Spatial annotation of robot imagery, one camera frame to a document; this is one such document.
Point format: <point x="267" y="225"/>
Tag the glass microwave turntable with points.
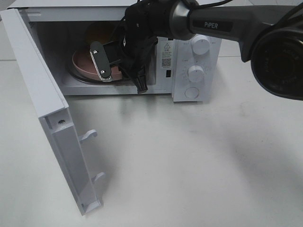
<point x="71" y="70"/>

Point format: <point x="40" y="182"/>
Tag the white microwave door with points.
<point x="52" y="110"/>

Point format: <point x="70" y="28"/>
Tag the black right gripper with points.
<point x="132" y="54"/>

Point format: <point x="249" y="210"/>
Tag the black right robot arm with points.
<point x="270" y="37"/>

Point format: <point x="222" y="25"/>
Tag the white microwave knob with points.
<point x="200" y="45"/>
<point x="195" y="74"/>

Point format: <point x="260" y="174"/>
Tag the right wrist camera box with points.
<point x="100" y="61"/>

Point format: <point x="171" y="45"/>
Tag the burger with lettuce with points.
<point x="101" y="31"/>

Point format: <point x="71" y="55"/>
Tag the round white door button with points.
<point x="192" y="93"/>

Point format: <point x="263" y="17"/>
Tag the upper white microwave knob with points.
<point x="200" y="45"/>

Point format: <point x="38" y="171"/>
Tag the lower white microwave knob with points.
<point x="195" y="74"/>

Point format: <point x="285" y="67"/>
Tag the pink round plate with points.
<point x="83" y="64"/>

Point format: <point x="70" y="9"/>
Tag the white microwave oven body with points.
<point x="59" y="26"/>

